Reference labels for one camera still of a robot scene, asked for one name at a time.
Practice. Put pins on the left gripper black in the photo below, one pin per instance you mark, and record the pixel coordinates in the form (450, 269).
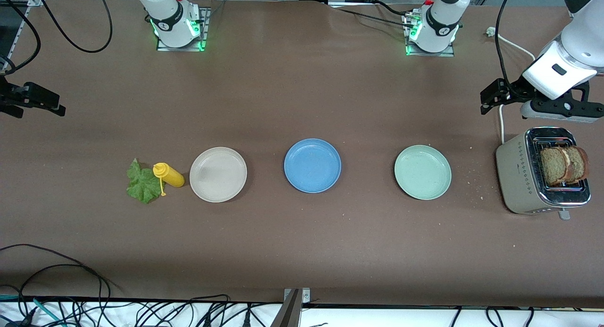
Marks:
(512, 90)

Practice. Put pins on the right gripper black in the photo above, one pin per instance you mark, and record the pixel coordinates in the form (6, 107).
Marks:
(14, 96)

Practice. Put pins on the brown bread slice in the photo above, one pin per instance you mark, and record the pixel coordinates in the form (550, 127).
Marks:
(554, 166)
(579, 163)

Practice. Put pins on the green lettuce leaf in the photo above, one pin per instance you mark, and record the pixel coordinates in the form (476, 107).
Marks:
(141, 185)

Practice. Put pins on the yellow squeeze bottle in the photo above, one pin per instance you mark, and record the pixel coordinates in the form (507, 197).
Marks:
(173, 177)

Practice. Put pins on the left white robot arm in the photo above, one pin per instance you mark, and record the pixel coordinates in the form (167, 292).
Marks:
(439, 29)

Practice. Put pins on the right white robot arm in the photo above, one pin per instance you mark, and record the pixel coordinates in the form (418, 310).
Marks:
(172, 20)

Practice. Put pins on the pale green round plate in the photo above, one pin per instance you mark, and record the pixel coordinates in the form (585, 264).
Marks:
(423, 172)

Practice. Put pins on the cream round plate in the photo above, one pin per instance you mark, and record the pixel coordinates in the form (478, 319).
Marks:
(218, 174)

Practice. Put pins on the blue round plate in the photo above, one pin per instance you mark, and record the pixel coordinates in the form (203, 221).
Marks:
(312, 165)

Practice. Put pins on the beige metal toaster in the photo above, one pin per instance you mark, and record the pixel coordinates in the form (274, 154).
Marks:
(519, 176)

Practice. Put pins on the brown table cover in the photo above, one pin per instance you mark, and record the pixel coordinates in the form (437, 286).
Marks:
(302, 247)

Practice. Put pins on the dark metal bar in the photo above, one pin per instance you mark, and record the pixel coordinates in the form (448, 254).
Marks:
(288, 315)

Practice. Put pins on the aluminium frame profile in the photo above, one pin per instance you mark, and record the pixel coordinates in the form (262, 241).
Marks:
(21, 25)

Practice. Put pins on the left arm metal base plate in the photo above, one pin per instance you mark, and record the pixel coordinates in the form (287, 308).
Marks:
(432, 54)

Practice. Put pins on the silver metal bracket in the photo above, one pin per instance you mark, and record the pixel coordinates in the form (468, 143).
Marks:
(306, 296)

